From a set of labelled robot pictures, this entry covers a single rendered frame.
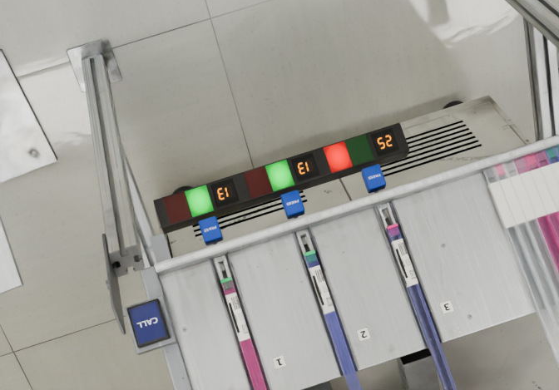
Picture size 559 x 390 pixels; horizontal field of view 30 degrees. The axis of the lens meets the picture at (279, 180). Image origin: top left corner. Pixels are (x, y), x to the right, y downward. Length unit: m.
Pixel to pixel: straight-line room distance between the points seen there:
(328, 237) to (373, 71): 0.80
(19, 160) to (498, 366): 0.96
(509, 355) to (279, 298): 0.53
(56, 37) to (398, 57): 0.66
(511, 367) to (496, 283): 0.43
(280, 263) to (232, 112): 0.77
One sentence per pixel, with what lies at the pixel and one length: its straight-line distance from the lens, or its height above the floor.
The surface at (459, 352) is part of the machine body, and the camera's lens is 1.69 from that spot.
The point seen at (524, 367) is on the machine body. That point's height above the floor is 0.62.
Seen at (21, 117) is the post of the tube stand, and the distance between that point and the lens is 2.00.
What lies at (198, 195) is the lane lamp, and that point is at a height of 0.65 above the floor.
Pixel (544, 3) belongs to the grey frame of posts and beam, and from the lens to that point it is 1.78.
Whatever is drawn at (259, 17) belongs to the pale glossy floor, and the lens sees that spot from 1.98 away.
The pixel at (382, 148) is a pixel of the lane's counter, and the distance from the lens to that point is 1.37.
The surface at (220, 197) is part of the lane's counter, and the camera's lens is 1.36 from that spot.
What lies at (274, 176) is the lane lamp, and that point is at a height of 0.65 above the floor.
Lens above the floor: 1.79
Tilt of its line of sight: 57 degrees down
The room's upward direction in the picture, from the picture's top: 157 degrees clockwise
